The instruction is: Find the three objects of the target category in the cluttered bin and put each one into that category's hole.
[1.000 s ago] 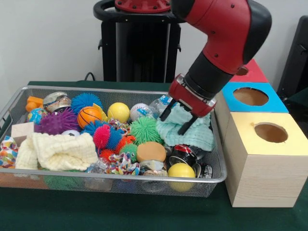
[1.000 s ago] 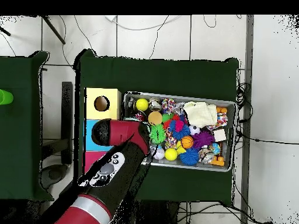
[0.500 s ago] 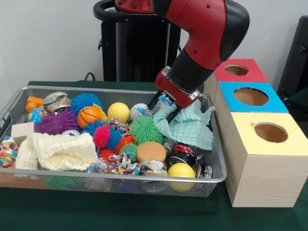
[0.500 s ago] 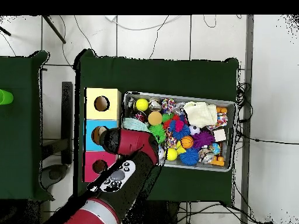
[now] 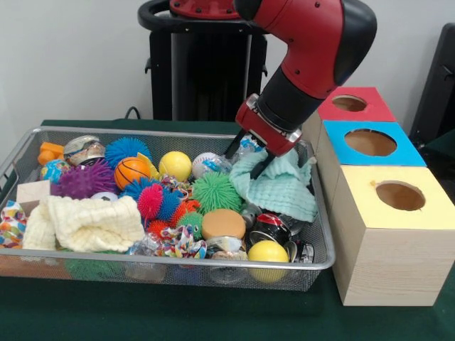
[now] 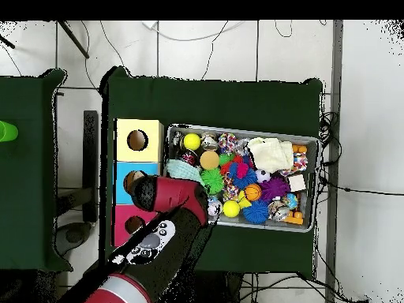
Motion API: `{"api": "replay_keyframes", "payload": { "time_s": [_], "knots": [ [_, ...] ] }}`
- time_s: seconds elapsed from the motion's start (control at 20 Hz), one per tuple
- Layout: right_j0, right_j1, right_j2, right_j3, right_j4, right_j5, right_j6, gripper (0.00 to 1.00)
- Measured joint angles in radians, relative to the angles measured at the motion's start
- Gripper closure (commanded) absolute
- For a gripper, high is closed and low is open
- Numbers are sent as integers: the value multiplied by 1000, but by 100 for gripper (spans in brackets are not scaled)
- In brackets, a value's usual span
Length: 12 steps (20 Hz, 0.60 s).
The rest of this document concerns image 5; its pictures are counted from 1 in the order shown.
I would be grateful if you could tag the mint green cloth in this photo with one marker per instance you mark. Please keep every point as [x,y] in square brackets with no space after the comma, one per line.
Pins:
[284,192]

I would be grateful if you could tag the purple spiky ball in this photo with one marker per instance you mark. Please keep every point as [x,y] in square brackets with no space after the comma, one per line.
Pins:
[84,179]

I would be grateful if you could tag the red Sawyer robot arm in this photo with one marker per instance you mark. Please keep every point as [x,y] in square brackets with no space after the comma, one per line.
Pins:
[313,42]

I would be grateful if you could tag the yellow ball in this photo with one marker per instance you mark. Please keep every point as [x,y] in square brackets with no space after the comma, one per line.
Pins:
[175,165]
[268,253]

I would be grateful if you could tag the dark green table cloth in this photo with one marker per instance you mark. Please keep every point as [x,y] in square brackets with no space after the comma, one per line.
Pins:
[213,312]

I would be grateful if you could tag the wooden box with three holes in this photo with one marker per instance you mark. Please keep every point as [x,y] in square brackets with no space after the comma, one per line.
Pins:
[384,249]

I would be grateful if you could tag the orange foam disc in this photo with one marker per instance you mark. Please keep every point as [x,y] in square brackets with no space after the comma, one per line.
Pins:
[223,224]

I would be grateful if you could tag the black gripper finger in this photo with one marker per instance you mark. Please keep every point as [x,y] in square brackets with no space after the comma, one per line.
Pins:
[261,165]
[234,145]

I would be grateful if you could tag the white baseball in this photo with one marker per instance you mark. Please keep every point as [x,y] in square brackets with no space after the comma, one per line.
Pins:
[202,165]

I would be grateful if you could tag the clear mesh bin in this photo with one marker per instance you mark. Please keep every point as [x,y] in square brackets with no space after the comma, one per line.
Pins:
[320,273]

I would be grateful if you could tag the cream knitted cloth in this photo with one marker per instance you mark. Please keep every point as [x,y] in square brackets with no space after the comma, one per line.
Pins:
[89,222]

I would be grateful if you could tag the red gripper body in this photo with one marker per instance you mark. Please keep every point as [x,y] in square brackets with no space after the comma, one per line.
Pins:
[266,131]

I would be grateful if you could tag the orange toy basketball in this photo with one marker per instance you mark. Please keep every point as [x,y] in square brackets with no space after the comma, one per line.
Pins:
[133,172]

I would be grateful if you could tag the green spiky ball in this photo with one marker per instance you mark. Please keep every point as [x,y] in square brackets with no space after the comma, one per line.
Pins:
[215,192]

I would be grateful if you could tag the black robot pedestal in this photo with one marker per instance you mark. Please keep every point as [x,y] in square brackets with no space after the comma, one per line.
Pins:
[199,78]

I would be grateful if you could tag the blue spiky ball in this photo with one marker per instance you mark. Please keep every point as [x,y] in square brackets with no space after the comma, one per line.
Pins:
[126,149]

